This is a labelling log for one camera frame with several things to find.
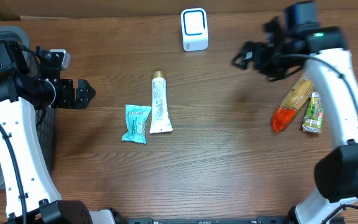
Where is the orange spaghetti packet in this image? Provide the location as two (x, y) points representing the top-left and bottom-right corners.
(272, 74), (313, 132)

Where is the teal snack packet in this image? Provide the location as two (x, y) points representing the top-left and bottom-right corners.
(122, 105), (152, 144)

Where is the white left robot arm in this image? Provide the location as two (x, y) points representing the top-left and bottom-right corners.
(0, 40), (116, 224)

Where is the white barcode scanner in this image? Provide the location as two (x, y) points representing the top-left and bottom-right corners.
(180, 7), (209, 52)

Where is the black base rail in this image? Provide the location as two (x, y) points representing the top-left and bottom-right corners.
(126, 216), (346, 224)

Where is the green tea packet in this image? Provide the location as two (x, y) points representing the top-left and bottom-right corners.
(301, 91), (324, 133)

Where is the white tube with gold cap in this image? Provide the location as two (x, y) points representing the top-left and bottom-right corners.
(149, 71), (173, 134)

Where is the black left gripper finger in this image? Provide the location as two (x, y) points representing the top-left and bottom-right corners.
(76, 79), (96, 93)
(75, 90), (96, 109)

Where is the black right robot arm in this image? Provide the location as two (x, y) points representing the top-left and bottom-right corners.
(232, 1), (358, 223)

